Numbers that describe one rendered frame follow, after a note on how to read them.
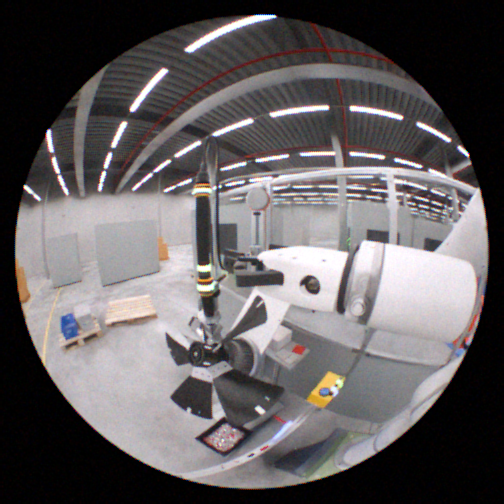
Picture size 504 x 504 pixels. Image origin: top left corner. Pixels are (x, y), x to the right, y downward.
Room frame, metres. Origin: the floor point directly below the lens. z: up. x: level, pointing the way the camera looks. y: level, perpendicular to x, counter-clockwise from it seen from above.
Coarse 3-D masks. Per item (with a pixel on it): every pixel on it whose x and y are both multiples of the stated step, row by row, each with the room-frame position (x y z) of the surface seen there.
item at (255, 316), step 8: (256, 296) 0.61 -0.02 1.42; (256, 304) 0.53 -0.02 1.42; (264, 304) 0.48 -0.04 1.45; (248, 312) 0.52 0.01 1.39; (256, 312) 0.47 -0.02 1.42; (264, 312) 0.43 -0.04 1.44; (240, 320) 0.53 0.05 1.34; (248, 320) 0.45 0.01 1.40; (256, 320) 0.42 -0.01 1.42; (264, 320) 0.40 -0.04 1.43; (240, 328) 0.44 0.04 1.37; (248, 328) 0.41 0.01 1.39; (232, 336) 0.43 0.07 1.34
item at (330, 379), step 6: (330, 372) 0.39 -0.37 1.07; (324, 378) 0.36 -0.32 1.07; (330, 378) 0.35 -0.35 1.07; (336, 378) 0.34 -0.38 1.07; (318, 384) 0.34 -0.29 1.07; (324, 384) 0.33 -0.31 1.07; (330, 384) 0.32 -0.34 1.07; (318, 390) 0.30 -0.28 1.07; (330, 390) 0.28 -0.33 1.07; (336, 390) 0.27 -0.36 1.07; (312, 396) 0.29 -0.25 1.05; (318, 396) 0.27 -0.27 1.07; (324, 396) 0.26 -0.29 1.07; (330, 396) 0.25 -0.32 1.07; (312, 402) 0.27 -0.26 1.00; (318, 402) 0.25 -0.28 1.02; (324, 402) 0.24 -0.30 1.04
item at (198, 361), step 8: (192, 344) 0.47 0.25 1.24; (200, 344) 0.45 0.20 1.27; (208, 344) 0.48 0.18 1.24; (216, 344) 0.53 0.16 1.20; (192, 352) 0.44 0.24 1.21; (200, 352) 0.42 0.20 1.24; (208, 352) 0.43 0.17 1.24; (216, 352) 0.45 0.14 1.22; (224, 352) 0.48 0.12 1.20; (192, 360) 0.41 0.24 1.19; (200, 360) 0.39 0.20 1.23; (208, 360) 0.40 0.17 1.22; (216, 360) 0.43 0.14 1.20; (224, 360) 0.45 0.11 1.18
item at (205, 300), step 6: (204, 162) 0.38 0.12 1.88; (204, 168) 0.38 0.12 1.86; (198, 174) 0.37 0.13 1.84; (204, 174) 0.37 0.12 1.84; (198, 180) 0.37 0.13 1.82; (204, 180) 0.37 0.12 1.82; (204, 300) 0.37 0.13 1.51; (210, 300) 0.38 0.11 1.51; (204, 306) 0.37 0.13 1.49; (210, 306) 0.37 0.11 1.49; (204, 312) 0.37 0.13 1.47; (210, 312) 0.38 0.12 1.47; (210, 324) 0.38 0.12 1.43
